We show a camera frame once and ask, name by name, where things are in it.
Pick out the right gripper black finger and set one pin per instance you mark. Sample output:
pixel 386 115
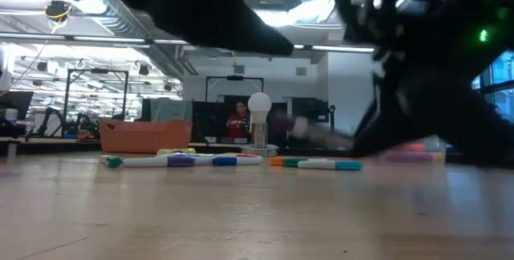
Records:
pixel 421 123

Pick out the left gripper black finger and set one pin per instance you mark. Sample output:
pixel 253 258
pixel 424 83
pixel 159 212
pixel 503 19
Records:
pixel 249 39

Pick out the pink highlighter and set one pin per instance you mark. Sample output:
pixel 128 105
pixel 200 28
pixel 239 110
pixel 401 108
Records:
pixel 409 147

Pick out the purple highlighter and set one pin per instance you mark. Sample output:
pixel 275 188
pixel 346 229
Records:
pixel 405 157

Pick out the blue-cap small white marker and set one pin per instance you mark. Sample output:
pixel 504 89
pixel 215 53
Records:
pixel 225 161

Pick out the green marker cap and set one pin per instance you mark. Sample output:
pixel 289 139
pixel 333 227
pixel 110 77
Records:
pixel 114 162

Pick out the clear plastic container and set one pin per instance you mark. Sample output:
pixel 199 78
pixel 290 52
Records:
pixel 435 143

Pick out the ceiling light strip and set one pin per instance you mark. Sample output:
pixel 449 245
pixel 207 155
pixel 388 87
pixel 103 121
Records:
pixel 112 39

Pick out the white light bulb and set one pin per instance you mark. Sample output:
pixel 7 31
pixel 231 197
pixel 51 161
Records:
pixel 259 105

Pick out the person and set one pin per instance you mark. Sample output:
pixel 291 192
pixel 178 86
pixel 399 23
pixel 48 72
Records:
pixel 239 121

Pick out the black partition panel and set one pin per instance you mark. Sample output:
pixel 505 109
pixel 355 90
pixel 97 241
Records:
pixel 205 119

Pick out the black monitor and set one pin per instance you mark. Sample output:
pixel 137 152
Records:
pixel 313 109
pixel 16 103

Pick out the window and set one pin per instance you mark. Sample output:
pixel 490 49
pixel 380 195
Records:
pixel 504 67

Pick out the grey-green cloth board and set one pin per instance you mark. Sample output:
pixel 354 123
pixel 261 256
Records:
pixel 172 109

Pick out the green-cap small white marker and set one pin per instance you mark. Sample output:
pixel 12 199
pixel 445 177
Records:
pixel 293 163

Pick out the yellow Sharpie highlighter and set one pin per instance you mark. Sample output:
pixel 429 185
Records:
pixel 176 151

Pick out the orange plastic bin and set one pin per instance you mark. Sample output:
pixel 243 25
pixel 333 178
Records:
pixel 144 137

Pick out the purple-cap small white marker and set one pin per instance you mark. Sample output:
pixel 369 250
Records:
pixel 180 161

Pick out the black workbench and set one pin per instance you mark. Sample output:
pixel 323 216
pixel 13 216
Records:
pixel 48 145

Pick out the black metal frame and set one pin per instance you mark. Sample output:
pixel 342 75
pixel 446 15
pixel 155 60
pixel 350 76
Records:
pixel 235 78
pixel 96 70

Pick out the corrugated ventilation duct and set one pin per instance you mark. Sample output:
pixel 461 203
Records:
pixel 168 61

